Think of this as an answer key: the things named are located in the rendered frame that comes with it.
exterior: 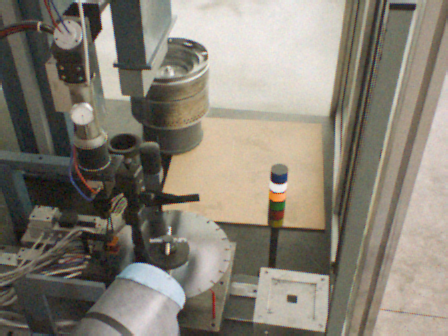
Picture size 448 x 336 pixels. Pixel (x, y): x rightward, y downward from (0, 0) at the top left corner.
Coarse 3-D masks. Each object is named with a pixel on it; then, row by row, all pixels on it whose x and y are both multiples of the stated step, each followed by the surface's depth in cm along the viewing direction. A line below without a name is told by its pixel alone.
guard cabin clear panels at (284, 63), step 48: (192, 0) 221; (240, 0) 217; (288, 0) 214; (336, 0) 210; (240, 48) 230; (288, 48) 226; (336, 48) 222; (240, 96) 245; (288, 96) 240; (384, 144) 103
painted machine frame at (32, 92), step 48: (0, 0) 167; (48, 0) 174; (144, 0) 151; (0, 48) 183; (48, 48) 178; (96, 48) 144; (144, 48) 152; (48, 96) 192; (96, 96) 148; (144, 96) 162; (48, 144) 201; (144, 144) 164
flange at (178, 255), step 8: (152, 248) 156; (160, 248) 155; (176, 248) 153; (184, 248) 155; (152, 256) 153; (160, 256) 153; (168, 256) 153; (176, 256) 153; (184, 256) 153; (160, 264) 151; (168, 264) 151; (176, 264) 151
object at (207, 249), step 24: (168, 216) 166; (192, 216) 166; (120, 240) 160; (144, 240) 159; (192, 240) 159; (216, 240) 158; (120, 264) 153; (192, 264) 152; (216, 264) 152; (192, 288) 146
